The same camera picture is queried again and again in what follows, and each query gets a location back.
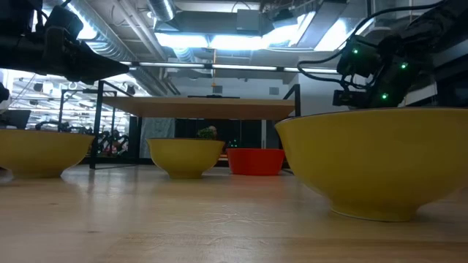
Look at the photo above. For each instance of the red plastic bowl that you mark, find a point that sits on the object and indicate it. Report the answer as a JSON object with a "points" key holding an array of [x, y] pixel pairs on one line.
{"points": [[256, 162]]}

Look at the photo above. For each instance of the wooden shelf board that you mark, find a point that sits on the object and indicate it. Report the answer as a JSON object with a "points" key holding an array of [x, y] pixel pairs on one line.
{"points": [[201, 109]]}

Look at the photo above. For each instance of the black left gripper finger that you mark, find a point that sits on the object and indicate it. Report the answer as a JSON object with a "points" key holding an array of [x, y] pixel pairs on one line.
{"points": [[104, 67]]}

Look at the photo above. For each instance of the dark background monitor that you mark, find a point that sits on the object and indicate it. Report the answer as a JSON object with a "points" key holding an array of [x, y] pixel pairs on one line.
{"points": [[14, 118]]}

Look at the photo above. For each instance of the silver spiral air duct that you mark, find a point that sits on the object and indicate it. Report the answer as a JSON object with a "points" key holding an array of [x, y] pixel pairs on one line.
{"points": [[109, 44]]}

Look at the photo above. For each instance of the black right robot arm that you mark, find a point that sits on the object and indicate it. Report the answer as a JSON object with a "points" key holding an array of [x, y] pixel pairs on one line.
{"points": [[438, 29]]}

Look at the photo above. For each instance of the grey wall vent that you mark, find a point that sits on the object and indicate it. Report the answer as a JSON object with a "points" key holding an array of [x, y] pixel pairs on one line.
{"points": [[217, 89], [274, 91]]}

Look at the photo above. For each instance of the black metal shelf side frame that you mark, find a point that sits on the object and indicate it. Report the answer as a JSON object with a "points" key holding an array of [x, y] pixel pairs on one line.
{"points": [[297, 102], [96, 139]]}

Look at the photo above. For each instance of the round silver air duct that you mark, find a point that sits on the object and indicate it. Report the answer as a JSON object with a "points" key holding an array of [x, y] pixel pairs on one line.
{"points": [[162, 9]]}

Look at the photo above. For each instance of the small background plant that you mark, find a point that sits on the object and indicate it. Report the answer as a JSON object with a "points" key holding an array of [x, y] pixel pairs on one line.
{"points": [[207, 133]]}

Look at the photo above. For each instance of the thin black bar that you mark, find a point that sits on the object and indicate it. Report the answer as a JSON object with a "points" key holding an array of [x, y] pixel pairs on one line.
{"points": [[214, 96]]}

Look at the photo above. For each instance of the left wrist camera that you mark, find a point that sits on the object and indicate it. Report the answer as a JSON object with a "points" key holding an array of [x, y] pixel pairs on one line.
{"points": [[64, 22]]}

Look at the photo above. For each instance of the long hanging linear light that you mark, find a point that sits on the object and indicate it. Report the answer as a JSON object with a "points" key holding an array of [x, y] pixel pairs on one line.
{"points": [[237, 67]]}

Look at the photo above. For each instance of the yellow bowl with pear print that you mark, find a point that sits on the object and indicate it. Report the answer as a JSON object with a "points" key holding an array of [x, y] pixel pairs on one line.
{"points": [[373, 164], [184, 157], [40, 153]]}

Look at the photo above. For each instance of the grey ceiling box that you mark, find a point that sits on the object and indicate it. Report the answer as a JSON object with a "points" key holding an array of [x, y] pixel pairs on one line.
{"points": [[252, 22]]}

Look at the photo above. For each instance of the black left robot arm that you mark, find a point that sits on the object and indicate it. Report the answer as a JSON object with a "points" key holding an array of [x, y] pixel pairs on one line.
{"points": [[22, 51]]}

